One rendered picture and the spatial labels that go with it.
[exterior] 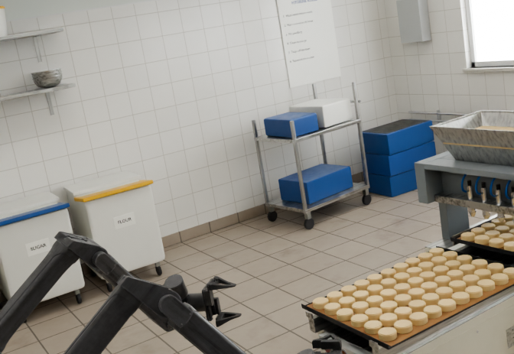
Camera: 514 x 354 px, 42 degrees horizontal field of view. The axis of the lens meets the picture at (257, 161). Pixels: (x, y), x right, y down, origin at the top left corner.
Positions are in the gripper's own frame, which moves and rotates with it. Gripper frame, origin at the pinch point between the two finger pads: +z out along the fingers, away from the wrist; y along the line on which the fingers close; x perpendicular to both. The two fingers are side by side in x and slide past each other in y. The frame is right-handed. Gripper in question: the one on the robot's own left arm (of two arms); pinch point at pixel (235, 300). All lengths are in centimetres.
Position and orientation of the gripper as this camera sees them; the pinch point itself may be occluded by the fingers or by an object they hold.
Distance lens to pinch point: 208.1
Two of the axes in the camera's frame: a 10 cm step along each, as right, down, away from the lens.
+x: -2.3, 2.3, -9.5
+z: 9.6, -1.0, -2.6
